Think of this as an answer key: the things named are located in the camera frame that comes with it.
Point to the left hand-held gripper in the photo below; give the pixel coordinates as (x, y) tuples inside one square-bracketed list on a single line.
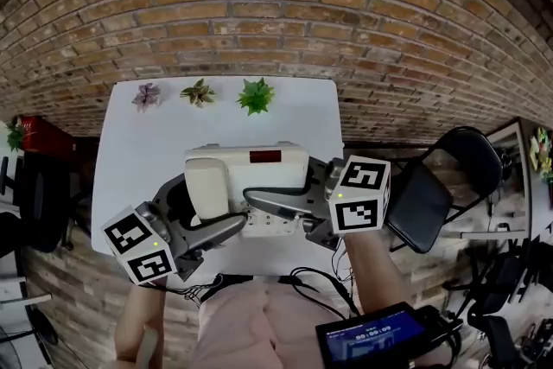
[(138, 242)]

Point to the person's pink clothing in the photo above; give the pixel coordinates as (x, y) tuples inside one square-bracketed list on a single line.
[(259, 328)]

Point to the white telephone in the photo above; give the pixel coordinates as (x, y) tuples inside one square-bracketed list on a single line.
[(268, 173)]

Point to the dark desk with white frame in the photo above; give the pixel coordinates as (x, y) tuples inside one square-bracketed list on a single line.
[(525, 186)]

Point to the yellow flower bouquet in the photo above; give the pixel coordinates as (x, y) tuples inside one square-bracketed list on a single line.
[(542, 153)]

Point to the black blue-screen device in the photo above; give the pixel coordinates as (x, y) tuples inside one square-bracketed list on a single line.
[(376, 337)]

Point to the black waist belt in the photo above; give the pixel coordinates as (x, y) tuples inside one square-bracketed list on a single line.
[(233, 280)]

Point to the person's right forearm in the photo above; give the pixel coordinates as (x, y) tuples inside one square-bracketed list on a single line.
[(376, 272)]

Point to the purple potted plant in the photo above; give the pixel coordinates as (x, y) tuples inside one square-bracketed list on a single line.
[(147, 97)]

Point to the black folding chair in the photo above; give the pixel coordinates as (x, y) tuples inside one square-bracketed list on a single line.
[(419, 207)]

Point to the white square table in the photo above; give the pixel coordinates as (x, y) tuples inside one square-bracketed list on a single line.
[(129, 168)]

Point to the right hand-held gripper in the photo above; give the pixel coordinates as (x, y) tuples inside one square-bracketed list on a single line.
[(360, 194)]

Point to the red box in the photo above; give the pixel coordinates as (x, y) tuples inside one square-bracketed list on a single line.
[(47, 136)]

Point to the green potted plant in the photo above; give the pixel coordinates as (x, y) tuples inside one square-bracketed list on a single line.
[(256, 96)]

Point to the person's left forearm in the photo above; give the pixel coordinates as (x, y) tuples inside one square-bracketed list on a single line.
[(138, 315)]

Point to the black pedestal fan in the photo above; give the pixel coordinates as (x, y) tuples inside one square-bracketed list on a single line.
[(41, 326)]

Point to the leafy green plant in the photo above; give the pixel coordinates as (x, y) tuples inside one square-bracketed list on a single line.
[(15, 136)]

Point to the black office chair with headrest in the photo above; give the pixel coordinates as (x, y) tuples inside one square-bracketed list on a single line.
[(39, 203)]

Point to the variegated potted plant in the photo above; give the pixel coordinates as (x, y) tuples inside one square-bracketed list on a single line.
[(198, 93)]

